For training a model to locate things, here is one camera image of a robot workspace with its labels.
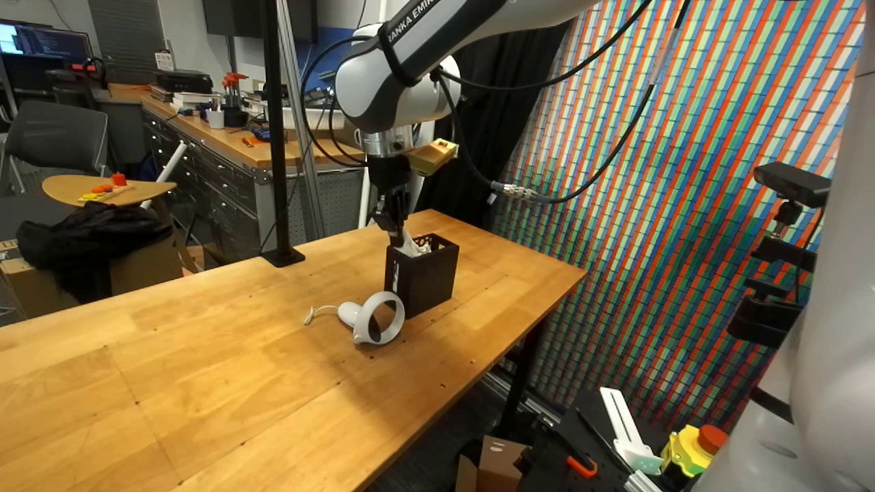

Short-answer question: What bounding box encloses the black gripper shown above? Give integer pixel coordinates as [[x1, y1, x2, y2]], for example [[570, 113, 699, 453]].
[[370, 155, 412, 246]]

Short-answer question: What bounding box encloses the white towel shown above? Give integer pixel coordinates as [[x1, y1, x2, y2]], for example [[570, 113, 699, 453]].
[[396, 235, 434, 259]]

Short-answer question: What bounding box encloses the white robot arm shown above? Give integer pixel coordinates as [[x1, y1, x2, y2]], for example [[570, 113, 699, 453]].
[[336, 0, 875, 492]]

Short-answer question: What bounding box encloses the small black basket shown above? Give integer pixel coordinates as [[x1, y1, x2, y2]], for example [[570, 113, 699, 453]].
[[386, 232, 459, 318]]

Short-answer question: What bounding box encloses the black vertical pole stand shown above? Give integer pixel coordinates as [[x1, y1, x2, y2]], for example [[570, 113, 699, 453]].
[[262, 0, 304, 269]]

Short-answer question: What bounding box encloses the wooden workbench with drawers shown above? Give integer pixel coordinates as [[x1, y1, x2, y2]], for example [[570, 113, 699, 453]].
[[142, 97, 362, 263]]

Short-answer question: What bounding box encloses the brown cardboard box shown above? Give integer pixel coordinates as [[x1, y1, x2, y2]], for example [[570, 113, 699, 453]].
[[453, 436, 526, 492]]

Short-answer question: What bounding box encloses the round wooden stool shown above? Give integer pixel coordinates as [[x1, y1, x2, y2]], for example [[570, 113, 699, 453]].
[[42, 176, 173, 209]]

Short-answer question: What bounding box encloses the left orange black clamp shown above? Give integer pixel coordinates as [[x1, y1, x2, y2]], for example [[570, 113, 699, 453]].
[[553, 419, 601, 481]]

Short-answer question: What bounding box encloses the wrist camera with tape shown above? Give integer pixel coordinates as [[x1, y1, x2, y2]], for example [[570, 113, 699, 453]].
[[407, 140, 459, 179]]

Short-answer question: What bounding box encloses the white slotted bracket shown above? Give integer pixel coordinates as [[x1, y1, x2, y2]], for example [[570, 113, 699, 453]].
[[600, 385, 661, 477]]

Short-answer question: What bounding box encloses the black camera on stand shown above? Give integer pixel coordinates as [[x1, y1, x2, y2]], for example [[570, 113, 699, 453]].
[[727, 161, 832, 348]]

